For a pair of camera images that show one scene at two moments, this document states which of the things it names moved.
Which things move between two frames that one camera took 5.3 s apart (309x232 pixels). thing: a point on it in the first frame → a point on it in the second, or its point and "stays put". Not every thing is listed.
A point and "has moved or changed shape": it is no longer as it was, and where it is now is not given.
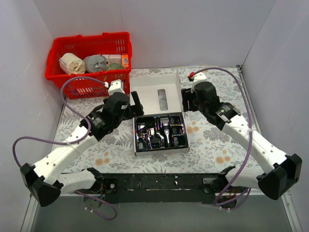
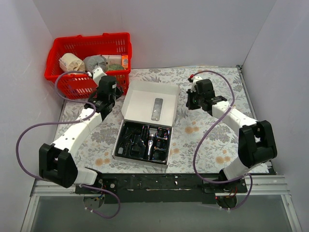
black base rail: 126,188 stays put
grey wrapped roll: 95,63 stays put
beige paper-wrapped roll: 70,64 stays put
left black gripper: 133,109 → 118,89
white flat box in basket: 113,58 stays put
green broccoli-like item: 116,66 stays put
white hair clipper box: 163,127 has moved or changed shape
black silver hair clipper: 167,132 → 150,143
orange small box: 124,60 stays put
